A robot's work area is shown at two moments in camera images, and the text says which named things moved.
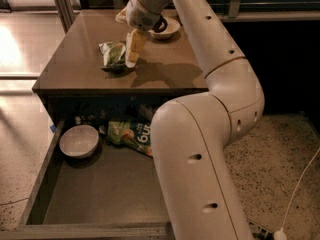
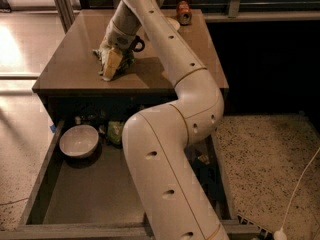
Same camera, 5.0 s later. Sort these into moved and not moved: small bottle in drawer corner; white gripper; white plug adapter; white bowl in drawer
Moved: white gripper
Not moved: white plug adapter; small bottle in drawer corner; white bowl in drawer
